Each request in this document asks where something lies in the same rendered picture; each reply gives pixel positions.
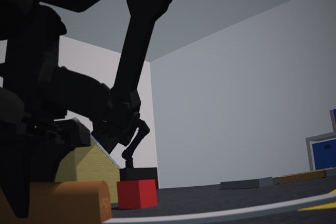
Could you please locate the tan wooden stick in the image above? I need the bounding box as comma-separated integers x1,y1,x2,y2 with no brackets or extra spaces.
278,170,324,184

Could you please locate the red cube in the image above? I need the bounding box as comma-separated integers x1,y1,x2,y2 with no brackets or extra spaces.
117,179,157,209

